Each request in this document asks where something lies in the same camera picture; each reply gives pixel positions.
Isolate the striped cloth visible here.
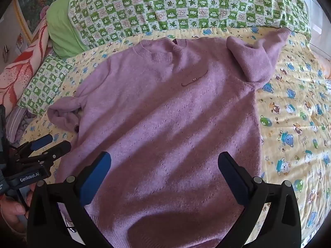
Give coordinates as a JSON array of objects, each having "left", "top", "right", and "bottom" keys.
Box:
[{"left": 6, "top": 107, "right": 35, "bottom": 145}]

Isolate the green checkered pillow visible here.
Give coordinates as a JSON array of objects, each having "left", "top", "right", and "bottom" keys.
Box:
[{"left": 18, "top": 55, "right": 76, "bottom": 116}]

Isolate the framed wall picture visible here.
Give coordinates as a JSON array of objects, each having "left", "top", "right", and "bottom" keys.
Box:
[{"left": 0, "top": 0, "right": 78, "bottom": 42}]

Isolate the person's left hand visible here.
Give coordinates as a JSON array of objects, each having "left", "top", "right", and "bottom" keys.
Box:
[{"left": 0, "top": 183, "right": 37, "bottom": 238}]

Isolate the purple knit sweater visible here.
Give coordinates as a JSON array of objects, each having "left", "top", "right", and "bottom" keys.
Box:
[{"left": 47, "top": 28, "right": 292, "bottom": 246}]

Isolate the green checkered quilt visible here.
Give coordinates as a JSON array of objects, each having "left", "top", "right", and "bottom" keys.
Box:
[{"left": 68, "top": 0, "right": 312, "bottom": 49}]

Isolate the yellow animal print bed sheet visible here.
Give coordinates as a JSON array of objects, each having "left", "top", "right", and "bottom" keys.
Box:
[{"left": 19, "top": 26, "right": 331, "bottom": 248}]

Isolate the plain green pillow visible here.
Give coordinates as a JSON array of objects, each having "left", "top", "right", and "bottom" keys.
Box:
[{"left": 47, "top": 0, "right": 90, "bottom": 59}]

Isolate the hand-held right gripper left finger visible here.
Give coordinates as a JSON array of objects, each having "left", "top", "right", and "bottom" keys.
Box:
[{"left": 27, "top": 151, "right": 114, "bottom": 248}]

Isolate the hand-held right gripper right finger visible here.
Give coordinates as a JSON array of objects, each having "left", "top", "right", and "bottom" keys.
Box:
[{"left": 217, "top": 151, "right": 302, "bottom": 248}]

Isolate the orange floral blanket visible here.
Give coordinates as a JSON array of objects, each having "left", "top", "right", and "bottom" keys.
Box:
[{"left": 0, "top": 13, "right": 56, "bottom": 114}]

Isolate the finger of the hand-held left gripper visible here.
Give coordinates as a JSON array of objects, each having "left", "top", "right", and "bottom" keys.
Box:
[
  {"left": 19, "top": 134, "right": 54, "bottom": 159},
  {"left": 21, "top": 141, "right": 72, "bottom": 165}
]

